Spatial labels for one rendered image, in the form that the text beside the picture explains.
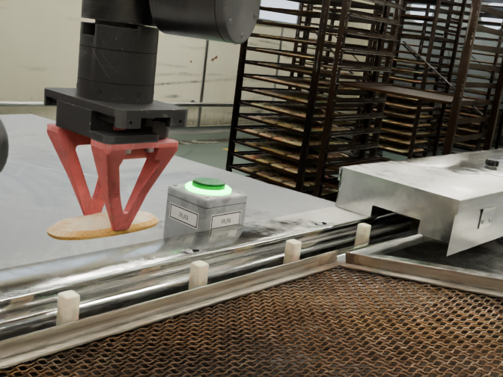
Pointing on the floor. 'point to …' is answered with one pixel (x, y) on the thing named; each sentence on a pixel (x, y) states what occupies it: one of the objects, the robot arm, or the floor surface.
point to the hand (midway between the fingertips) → (106, 212)
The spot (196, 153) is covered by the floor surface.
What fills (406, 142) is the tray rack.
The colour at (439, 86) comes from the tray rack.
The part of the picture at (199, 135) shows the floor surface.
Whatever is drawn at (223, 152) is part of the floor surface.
